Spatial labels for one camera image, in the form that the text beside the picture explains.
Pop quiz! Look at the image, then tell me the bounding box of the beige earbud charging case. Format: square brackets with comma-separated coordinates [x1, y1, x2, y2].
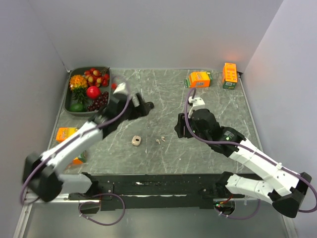
[131, 135, 142, 146]

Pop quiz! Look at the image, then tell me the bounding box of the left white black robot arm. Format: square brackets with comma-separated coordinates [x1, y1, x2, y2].
[22, 93, 154, 202]

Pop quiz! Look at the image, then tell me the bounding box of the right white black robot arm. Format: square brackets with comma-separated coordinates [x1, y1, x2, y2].
[174, 109, 312, 218]

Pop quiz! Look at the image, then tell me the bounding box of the dark purple grape bunch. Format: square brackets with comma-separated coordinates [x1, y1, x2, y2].
[87, 92, 109, 112]

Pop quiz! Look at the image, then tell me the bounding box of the red toy apple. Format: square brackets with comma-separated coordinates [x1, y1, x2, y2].
[86, 86, 101, 100]

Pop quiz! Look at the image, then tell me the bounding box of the orange box top centre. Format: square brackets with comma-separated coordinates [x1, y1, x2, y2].
[184, 71, 212, 88]

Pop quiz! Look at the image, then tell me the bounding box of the orange box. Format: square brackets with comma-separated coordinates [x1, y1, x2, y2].
[184, 71, 212, 88]
[66, 150, 87, 169]
[56, 127, 78, 143]

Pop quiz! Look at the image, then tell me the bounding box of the red yellow cherry bunch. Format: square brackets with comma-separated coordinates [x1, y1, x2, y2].
[84, 67, 110, 87]

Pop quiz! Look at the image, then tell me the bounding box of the green toy avocado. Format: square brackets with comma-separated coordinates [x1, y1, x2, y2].
[69, 103, 86, 112]

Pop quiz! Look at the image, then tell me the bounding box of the orange green carton upright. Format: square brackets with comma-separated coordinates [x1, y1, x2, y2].
[222, 62, 238, 89]

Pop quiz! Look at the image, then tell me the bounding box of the orange yellow toy pineapple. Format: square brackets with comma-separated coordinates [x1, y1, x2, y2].
[69, 75, 88, 104]

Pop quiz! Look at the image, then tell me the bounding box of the orange box lower left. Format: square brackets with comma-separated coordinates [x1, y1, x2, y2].
[66, 150, 87, 169]

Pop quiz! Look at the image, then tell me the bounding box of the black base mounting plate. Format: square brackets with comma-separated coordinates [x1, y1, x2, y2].
[68, 174, 232, 211]

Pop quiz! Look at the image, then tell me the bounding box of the orange box upper left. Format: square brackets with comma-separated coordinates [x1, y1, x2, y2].
[56, 127, 78, 143]

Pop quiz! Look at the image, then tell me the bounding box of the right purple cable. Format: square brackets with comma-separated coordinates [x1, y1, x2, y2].
[184, 88, 317, 221]

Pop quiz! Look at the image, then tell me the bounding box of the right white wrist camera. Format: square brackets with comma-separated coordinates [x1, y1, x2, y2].
[187, 96, 206, 119]

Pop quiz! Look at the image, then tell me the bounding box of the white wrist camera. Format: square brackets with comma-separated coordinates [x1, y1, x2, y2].
[187, 96, 206, 119]
[113, 82, 131, 100]

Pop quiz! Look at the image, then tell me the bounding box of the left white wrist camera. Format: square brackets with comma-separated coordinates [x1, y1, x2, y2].
[113, 82, 131, 100]

